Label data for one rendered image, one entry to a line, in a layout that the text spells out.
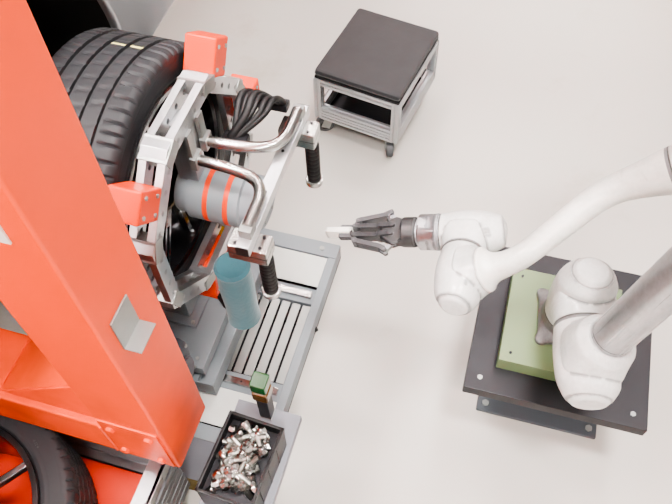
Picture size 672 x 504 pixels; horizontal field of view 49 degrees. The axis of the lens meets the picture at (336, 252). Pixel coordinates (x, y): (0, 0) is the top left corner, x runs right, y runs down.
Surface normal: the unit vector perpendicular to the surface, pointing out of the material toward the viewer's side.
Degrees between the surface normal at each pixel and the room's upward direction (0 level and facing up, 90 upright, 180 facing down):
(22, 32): 90
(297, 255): 0
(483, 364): 0
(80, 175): 90
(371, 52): 0
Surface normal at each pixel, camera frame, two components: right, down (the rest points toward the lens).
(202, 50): -0.24, 0.34
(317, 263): -0.02, -0.55
